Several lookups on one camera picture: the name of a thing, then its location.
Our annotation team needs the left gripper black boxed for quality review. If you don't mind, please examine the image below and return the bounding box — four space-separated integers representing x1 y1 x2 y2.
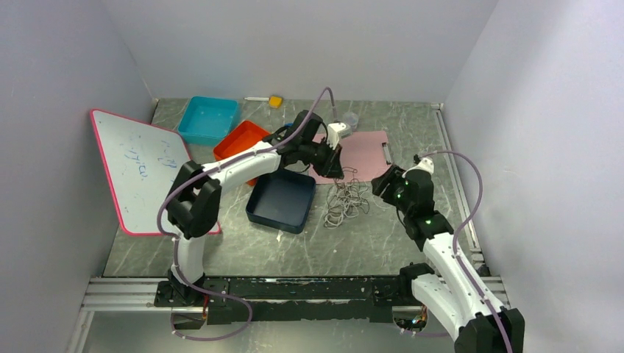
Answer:
301 138 345 182

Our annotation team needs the cable bundle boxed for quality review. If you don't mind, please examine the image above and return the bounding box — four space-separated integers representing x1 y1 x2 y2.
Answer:
322 168 374 230

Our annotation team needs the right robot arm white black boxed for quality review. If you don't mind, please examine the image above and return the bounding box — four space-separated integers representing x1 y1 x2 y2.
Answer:
371 159 525 352

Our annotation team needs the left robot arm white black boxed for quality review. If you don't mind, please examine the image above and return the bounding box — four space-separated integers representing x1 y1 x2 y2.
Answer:
157 110 352 306

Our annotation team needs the pink clipboard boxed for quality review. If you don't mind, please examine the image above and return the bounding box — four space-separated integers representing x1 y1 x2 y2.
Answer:
307 129 394 185

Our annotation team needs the small clear plastic cup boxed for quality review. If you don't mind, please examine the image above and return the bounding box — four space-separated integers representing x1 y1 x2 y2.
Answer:
341 112 359 132

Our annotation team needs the dark blue plastic tray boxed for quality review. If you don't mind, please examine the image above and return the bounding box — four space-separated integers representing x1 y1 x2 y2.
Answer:
246 169 316 234

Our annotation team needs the yellow cube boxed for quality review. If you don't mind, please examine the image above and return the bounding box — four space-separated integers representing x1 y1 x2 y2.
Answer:
268 96 283 109

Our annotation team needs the orange plastic tray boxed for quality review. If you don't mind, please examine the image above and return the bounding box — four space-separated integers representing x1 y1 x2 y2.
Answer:
213 121 269 161

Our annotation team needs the teal plastic tray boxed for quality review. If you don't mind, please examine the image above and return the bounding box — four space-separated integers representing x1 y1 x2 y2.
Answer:
177 96 241 146

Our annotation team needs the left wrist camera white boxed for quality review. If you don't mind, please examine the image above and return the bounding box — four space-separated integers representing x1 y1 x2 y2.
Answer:
326 122 352 150

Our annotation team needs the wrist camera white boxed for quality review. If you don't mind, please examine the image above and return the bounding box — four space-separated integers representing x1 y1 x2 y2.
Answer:
402 157 435 179
326 122 352 150

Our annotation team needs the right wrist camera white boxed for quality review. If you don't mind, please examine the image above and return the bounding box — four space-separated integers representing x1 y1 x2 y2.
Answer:
402 157 435 179

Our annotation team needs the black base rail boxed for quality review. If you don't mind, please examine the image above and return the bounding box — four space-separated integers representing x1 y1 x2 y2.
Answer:
153 275 422 325

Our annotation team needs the whiteboard with pink frame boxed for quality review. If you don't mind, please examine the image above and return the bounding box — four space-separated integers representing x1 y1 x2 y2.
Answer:
90 109 191 237

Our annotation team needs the aluminium frame rail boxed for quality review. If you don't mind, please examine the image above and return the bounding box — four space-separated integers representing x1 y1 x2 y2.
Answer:
65 275 522 353

